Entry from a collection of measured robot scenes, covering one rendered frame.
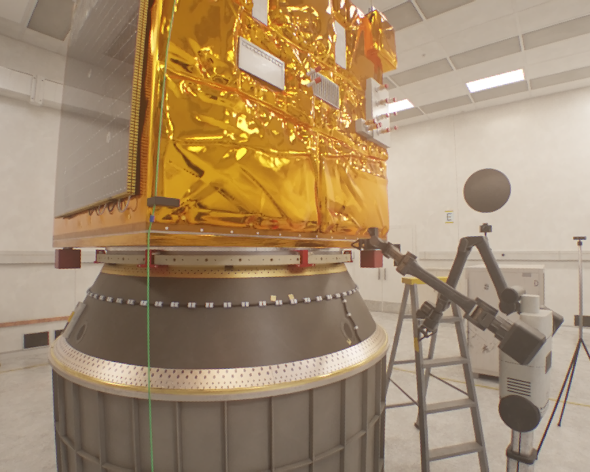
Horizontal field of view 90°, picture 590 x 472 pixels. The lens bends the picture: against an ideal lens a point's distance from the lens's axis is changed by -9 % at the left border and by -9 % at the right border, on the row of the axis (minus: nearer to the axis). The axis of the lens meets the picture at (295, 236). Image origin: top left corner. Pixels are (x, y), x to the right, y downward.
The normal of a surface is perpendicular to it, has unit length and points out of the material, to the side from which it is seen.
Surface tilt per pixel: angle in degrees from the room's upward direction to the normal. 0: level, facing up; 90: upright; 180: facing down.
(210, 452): 90
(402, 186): 90
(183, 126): 73
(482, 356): 90
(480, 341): 90
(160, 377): 43
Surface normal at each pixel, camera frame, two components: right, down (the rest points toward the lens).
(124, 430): -0.24, -0.04
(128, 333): -0.25, -0.51
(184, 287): -0.04, -0.51
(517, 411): -0.75, -0.03
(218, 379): 0.10, -0.76
